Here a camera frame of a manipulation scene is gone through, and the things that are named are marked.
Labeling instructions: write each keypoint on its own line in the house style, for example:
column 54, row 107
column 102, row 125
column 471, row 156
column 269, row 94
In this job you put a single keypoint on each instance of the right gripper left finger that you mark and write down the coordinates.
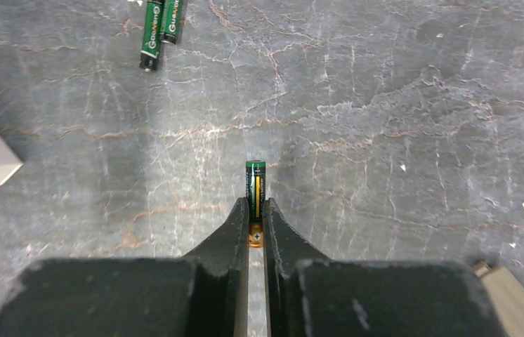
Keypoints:
column 219, row 301

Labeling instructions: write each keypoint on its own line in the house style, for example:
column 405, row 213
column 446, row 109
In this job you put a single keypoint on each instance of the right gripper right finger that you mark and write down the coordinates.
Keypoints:
column 283, row 249

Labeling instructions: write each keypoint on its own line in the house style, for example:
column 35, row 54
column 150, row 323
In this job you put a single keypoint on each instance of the beige remote control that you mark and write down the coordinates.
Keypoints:
column 506, row 294

